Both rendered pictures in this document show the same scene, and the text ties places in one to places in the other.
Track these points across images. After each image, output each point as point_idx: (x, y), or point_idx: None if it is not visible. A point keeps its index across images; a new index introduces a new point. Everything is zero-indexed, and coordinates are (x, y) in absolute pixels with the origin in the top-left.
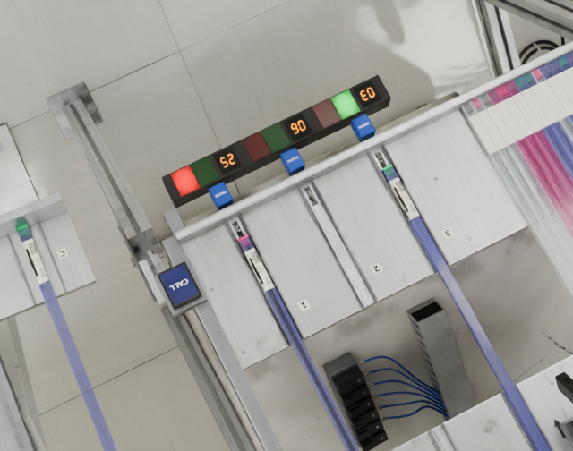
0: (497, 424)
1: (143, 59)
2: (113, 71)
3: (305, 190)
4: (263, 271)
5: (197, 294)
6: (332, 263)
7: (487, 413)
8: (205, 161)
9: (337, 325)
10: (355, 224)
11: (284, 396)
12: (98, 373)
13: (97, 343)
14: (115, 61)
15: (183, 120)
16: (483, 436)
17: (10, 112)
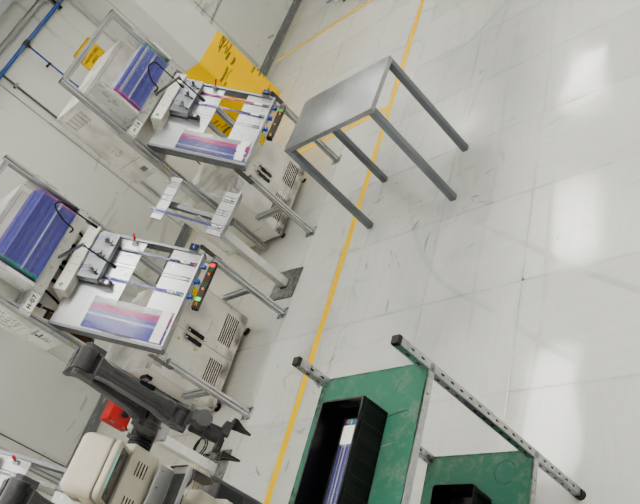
0: (124, 276)
1: (279, 332)
2: (282, 324)
3: None
4: (184, 262)
5: (189, 247)
6: (174, 274)
7: (127, 276)
8: (212, 270)
9: None
10: (176, 282)
11: None
12: (240, 305)
13: (245, 306)
14: (283, 325)
15: (263, 339)
16: (125, 273)
17: (292, 298)
